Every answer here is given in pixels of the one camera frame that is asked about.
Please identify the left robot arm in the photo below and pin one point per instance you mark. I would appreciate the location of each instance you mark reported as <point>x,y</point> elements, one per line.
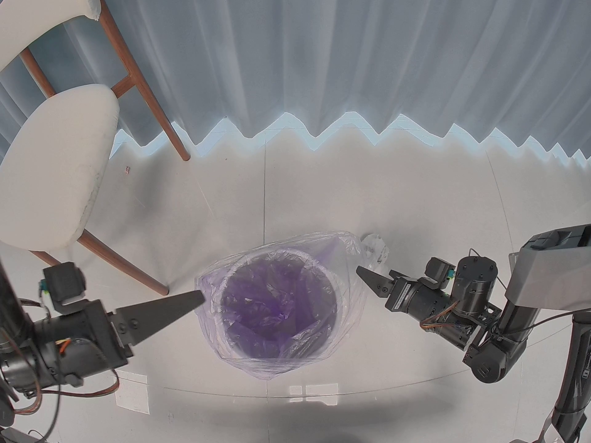
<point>18,362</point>

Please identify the white trash bin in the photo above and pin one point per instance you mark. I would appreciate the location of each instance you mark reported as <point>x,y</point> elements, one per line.
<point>342,293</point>

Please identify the white cushioned wooden chair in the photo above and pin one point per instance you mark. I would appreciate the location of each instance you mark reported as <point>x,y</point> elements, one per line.
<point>55,164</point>

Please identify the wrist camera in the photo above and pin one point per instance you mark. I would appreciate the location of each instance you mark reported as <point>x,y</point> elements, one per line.
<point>438,271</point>
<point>64,284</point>

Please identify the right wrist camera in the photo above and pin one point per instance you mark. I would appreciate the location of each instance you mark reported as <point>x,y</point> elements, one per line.
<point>438,271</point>

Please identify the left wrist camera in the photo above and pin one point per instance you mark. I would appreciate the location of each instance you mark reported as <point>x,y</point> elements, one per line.
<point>64,284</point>

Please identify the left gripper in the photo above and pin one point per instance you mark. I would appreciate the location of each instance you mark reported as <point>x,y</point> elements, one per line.
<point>87,339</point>

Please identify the crumpled clear plastic wrapper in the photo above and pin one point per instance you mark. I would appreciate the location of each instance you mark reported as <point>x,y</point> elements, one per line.
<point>375,248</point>

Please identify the purple plastic bag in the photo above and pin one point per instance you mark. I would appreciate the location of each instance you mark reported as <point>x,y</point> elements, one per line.
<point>277,302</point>

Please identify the pale blue curtain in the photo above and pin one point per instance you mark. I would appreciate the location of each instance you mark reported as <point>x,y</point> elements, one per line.
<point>351,44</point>

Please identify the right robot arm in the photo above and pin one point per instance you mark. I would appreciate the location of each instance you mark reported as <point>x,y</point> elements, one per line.
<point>517,302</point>

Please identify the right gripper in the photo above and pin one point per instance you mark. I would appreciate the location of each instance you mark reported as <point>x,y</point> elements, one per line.
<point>422,300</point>

